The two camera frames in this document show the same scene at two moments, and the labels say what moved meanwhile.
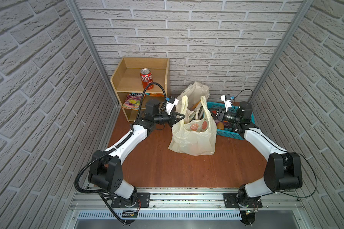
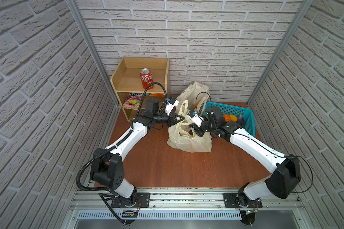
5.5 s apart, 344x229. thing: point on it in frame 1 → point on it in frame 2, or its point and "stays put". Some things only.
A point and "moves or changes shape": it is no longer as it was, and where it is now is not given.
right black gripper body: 231,118 → 206,127
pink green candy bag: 133,101 stays put
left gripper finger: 179,119 stays put
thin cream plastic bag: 197,138 moves or changes shape
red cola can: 146,78 stays put
